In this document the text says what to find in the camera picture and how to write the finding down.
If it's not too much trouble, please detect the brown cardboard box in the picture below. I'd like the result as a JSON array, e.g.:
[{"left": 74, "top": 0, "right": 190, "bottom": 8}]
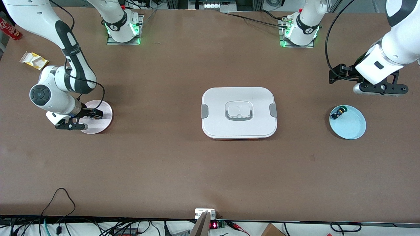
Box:
[{"left": 261, "top": 223, "right": 286, "bottom": 236}]

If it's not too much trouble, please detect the pink round plate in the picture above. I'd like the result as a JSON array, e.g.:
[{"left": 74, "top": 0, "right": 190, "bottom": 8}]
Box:
[{"left": 80, "top": 100, "right": 113, "bottom": 134}]

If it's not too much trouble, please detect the yellow snack packet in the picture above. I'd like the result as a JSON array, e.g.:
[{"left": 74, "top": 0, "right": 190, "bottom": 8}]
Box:
[{"left": 20, "top": 51, "right": 49, "bottom": 71}]

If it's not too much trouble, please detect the red can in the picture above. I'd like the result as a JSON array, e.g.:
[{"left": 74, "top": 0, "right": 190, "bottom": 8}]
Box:
[{"left": 0, "top": 17, "right": 23, "bottom": 40}]

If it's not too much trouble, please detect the small white device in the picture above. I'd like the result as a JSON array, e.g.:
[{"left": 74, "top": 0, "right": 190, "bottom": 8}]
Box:
[{"left": 195, "top": 208, "right": 216, "bottom": 220}]

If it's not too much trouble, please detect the grey metal profile bar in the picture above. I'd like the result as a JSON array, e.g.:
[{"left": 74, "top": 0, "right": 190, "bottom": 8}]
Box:
[{"left": 190, "top": 211, "right": 211, "bottom": 236}]

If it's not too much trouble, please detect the grey power strip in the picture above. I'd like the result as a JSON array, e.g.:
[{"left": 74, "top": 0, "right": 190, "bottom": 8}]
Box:
[{"left": 188, "top": 0, "right": 237, "bottom": 11}]

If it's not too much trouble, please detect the red and black clip lead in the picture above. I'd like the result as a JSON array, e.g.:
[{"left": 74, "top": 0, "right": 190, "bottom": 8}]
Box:
[{"left": 226, "top": 221, "right": 250, "bottom": 236}]

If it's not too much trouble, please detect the light blue round plate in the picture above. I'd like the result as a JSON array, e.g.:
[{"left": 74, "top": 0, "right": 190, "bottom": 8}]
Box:
[{"left": 329, "top": 105, "right": 367, "bottom": 140}]

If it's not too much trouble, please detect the black right camera bracket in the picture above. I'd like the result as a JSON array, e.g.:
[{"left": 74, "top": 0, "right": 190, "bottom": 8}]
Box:
[{"left": 55, "top": 117, "right": 86, "bottom": 131}]

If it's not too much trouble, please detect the black camera bracket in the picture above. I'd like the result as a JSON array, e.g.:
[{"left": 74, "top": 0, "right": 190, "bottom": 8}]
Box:
[
  {"left": 359, "top": 70, "right": 409, "bottom": 97},
  {"left": 55, "top": 117, "right": 86, "bottom": 131}
]

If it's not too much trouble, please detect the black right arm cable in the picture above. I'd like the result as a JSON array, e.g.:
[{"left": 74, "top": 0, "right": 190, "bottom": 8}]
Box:
[{"left": 49, "top": 0, "right": 105, "bottom": 110}]

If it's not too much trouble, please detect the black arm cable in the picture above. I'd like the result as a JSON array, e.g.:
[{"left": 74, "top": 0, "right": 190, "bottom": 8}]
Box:
[
  {"left": 49, "top": 0, "right": 105, "bottom": 110},
  {"left": 325, "top": 0, "right": 358, "bottom": 81}
]

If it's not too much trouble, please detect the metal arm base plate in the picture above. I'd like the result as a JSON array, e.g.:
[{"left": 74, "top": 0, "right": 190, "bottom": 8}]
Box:
[
  {"left": 107, "top": 15, "right": 144, "bottom": 45},
  {"left": 279, "top": 18, "right": 315, "bottom": 48}
]

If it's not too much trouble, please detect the thin black looped cable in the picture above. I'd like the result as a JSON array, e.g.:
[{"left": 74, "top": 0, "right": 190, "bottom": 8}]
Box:
[{"left": 40, "top": 188, "right": 76, "bottom": 219}]

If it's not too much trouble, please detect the white box with grey handle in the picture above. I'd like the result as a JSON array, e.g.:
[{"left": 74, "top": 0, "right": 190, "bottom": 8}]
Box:
[{"left": 201, "top": 87, "right": 278, "bottom": 140}]

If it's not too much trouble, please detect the black cable across table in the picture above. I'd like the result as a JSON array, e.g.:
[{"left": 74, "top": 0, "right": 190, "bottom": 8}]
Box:
[{"left": 226, "top": 12, "right": 290, "bottom": 26}]

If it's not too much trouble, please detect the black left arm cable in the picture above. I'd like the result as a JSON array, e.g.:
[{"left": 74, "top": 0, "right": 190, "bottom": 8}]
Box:
[{"left": 325, "top": 0, "right": 358, "bottom": 81}]

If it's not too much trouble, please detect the black left camera bracket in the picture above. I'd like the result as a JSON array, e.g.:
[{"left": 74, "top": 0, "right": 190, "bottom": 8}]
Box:
[{"left": 359, "top": 70, "right": 409, "bottom": 97}]

